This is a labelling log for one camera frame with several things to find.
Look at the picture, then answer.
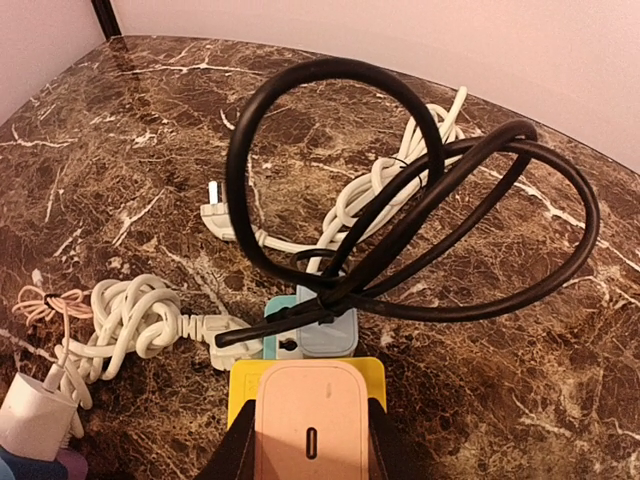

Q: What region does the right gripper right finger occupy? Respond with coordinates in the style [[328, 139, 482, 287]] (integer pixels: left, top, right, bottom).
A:
[[368, 398, 425, 480]]

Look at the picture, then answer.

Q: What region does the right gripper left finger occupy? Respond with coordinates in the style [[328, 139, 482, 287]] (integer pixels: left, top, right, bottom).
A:
[[198, 400, 256, 480]]

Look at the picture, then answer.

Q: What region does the yellow cube socket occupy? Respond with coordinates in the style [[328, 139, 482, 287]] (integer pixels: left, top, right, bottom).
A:
[[227, 357, 388, 429]]

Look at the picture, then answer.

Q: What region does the pink charger cube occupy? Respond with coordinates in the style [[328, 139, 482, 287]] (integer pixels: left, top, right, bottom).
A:
[[254, 366, 369, 479]]

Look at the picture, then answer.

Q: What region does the teal power strip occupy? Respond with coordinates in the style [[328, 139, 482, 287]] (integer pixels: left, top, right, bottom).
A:
[[262, 294, 304, 361]]

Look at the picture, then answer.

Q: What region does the light blue charger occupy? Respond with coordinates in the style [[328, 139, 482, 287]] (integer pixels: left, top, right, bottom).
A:
[[297, 309, 359, 358]]

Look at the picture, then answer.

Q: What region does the purple power strip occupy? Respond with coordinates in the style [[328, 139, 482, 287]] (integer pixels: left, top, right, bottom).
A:
[[56, 448, 89, 480]]

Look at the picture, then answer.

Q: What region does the black usb cable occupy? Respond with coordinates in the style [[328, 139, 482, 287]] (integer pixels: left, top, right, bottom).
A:
[[214, 57, 602, 349]]

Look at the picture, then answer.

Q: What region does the white cable of purple strip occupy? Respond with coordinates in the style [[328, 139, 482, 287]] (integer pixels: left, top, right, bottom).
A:
[[55, 275, 266, 384]]

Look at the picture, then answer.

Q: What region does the white charger cube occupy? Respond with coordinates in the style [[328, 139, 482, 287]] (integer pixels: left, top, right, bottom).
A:
[[1, 363, 77, 462]]

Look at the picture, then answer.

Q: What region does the dark blue cube socket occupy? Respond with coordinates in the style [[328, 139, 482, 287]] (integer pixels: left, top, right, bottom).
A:
[[1, 448, 68, 480]]

